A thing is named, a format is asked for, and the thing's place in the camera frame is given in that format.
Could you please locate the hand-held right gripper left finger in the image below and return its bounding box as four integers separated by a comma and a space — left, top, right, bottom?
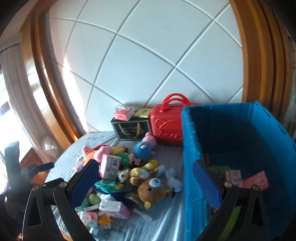
22, 159, 100, 241

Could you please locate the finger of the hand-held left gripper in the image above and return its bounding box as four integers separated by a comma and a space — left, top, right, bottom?
41, 177, 65, 186
34, 162, 55, 173

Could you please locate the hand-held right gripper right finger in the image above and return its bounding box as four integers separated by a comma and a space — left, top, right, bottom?
192, 159, 270, 241

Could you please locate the blue plastic storage container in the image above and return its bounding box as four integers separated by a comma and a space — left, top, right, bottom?
180, 100, 296, 241

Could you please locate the clear plastic bag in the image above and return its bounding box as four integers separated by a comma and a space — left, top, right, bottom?
40, 136, 59, 156

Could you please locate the green plastic packet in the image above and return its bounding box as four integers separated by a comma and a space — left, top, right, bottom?
94, 179, 126, 194

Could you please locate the pink carton box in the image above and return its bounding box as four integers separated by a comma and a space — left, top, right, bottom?
99, 154, 122, 180

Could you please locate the pink white small box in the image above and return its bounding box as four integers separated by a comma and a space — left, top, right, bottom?
225, 170, 242, 188

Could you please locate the pink pig plush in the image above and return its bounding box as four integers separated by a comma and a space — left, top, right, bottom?
83, 145, 114, 163

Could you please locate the white blue plush toy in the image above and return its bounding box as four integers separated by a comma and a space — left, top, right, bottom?
165, 168, 184, 193

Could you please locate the white tissue pack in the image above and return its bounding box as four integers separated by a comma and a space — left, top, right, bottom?
99, 199, 131, 220

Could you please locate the pink paper packet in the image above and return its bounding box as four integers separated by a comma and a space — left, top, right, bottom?
242, 171, 269, 190

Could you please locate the brown bear plush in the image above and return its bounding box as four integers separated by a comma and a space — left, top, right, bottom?
129, 162, 173, 210

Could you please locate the blue pig plush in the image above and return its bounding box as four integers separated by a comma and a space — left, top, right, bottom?
132, 132, 158, 165

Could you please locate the white curtain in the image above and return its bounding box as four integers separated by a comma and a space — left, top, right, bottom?
0, 44, 36, 160

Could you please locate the black gift box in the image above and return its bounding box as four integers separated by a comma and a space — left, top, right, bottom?
110, 115, 151, 142

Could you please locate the red toy suitcase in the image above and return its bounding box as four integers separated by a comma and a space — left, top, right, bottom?
149, 93, 200, 147

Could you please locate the pink tissue pack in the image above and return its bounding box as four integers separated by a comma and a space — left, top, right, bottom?
113, 107, 135, 122

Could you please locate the small gold box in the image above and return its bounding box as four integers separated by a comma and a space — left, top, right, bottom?
133, 108, 151, 118

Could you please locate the wooden door frame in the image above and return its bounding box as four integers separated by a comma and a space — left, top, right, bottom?
20, 0, 86, 144

